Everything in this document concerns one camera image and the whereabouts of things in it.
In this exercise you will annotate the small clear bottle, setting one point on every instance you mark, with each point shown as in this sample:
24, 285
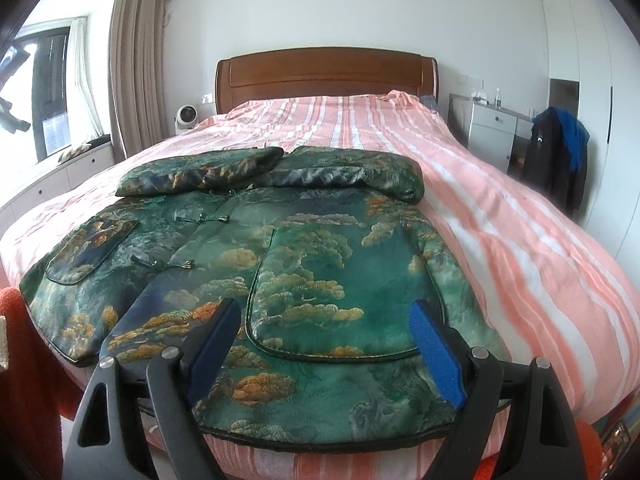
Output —
497, 99

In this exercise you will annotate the dark hanging jacket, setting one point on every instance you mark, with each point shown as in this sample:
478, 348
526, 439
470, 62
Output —
545, 160

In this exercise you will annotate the white sheer curtain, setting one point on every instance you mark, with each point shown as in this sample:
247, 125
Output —
80, 70

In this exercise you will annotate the wooden bed headboard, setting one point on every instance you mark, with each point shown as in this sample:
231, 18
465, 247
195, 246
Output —
325, 72

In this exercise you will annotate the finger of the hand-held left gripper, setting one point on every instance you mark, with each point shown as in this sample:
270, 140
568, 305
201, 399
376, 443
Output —
14, 59
12, 119

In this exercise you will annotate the dark framed window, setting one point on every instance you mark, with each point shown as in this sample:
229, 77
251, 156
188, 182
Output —
47, 85

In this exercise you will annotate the white fuzzy cloth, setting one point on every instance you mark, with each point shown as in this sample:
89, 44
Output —
3, 340

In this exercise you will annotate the blue garment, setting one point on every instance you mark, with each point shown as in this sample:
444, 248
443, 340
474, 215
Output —
575, 140

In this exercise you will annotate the white nightstand with drawers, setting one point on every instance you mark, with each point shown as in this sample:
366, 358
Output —
492, 130

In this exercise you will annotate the small dark object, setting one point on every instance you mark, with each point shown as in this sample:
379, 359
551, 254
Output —
479, 98

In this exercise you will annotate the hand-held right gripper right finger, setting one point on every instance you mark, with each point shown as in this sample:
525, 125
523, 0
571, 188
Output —
440, 355

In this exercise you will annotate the green patterned padded jacket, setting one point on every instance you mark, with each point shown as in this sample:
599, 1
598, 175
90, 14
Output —
310, 260

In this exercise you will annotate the small white desk fan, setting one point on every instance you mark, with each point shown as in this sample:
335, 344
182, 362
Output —
186, 116

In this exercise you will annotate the patterned cushion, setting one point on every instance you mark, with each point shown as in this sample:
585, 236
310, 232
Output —
75, 152

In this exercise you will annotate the colourful printed item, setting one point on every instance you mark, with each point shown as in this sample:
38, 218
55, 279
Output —
617, 435

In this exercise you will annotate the white wardrobe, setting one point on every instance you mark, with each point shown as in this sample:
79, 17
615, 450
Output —
595, 35

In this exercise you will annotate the orange knit cloth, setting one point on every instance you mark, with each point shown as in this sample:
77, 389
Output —
25, 385

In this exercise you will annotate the pink striped bedsheet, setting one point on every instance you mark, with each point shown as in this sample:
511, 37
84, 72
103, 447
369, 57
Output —
500, 240

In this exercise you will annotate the white window seat cabinet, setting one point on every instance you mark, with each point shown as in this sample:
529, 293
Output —
50, 180

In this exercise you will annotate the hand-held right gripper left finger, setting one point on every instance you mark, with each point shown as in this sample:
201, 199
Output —
212, 350

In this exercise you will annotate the beige curtain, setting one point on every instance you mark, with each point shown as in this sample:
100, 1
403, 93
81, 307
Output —
135, 60

